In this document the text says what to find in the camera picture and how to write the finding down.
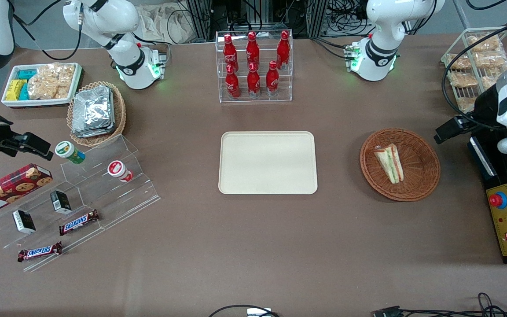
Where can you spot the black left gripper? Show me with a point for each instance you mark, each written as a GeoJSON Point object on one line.
{"type": "Point", "coordinates": [483, 107]}

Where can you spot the triangular sandwich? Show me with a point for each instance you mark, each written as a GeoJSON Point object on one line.
{"type": "Point", "coordinates": [390, 165]}

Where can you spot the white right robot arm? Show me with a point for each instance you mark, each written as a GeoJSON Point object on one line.
{"type": "Point", "coordinates": [104, 17]}

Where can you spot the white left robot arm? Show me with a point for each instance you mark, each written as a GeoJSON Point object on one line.
{"type": "Point", "coordinates": [381, 26]}

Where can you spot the white rectangular snack tray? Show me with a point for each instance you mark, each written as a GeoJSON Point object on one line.
{"type": "Point", "coordinates": [38, 104]}

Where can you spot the empty brown wicker basket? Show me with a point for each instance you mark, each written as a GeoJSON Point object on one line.
{"type": "Point", "coordinates": [420, 176]}

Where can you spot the wicker basket holding foil packets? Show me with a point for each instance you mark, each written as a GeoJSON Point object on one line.
{"type": "Point", "coordinates": [119, 114]}

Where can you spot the beige plastic tray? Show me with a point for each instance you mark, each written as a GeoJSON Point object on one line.
{"type": "Point", "coordinates": [262, 163]}

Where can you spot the green lidded snack can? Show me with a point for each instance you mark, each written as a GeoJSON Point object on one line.
{"type": "Point", "coordinates": [69, 152]}

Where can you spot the red tartan cookie box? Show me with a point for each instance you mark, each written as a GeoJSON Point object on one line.
{"type": "Point", "coordinates": [11, 189]}

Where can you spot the teal snack packet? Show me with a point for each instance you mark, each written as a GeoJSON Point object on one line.
{"type": "Point", "coordinates": [24, 92]}
{"type": "Point", "coordinates": [27, 74]}

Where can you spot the yellow snack packet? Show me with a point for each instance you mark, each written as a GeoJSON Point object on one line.
{"type": "Point", "coordinates": [15, 90]}

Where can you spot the small black box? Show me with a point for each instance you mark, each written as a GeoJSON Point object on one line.
{"type": "Point", "coordinates": [23, 221]}
{"type": "Point", "coordinates": [61, 202]}

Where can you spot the large clear bag of crackers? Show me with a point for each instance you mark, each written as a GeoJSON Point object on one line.
{"type": "Point", "coordinates": [51, 81]}

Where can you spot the silver foil packet stack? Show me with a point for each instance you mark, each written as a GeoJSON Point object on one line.
{"type": "Point", "coordinates": [93, 112]}

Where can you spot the red emergency stop button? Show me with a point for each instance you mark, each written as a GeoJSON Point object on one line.
{"type": "Point", "coordinates": [496, 200]}

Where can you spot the red lidded snack can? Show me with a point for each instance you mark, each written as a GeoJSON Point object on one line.
{"type": "Point", "coordinates": [119, 171]}

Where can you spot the snickers chocolate bar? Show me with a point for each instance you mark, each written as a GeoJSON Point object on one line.
{"type": "Point", "coordinates": [40, 252]}
{"type": "Point", "coordinates": [78, 222]}

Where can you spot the clear acrylic stepped stand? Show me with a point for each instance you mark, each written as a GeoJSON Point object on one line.
{"type": "Point", "coordinates": [117, 202]}

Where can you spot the beige cloth bag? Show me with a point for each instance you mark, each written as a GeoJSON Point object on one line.
{"type": "Point", "coordinates": [165, 22]}

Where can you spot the red cola bottle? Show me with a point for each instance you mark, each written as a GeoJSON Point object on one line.
{"type": "Point", "coordinates": [272, 80]}
{"type": "Point", "coordinates": [283, 49]}
{"type": "Point", "coordinates": [253, 82]}
{"type": "Point", "coordinates": [252, 48]}
{"type": "Point", "coordinates": [232, 84]}
{"type": "Point", "coordinates": [229, 50]}

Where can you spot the clear acrylic bottle rack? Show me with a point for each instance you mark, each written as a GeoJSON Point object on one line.
{"type": "Point", "coordinates": [262, 100]}

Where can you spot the grey metal frame pole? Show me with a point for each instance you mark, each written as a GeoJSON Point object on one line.
{"type": "Point", "coordinates": [459, 11]}

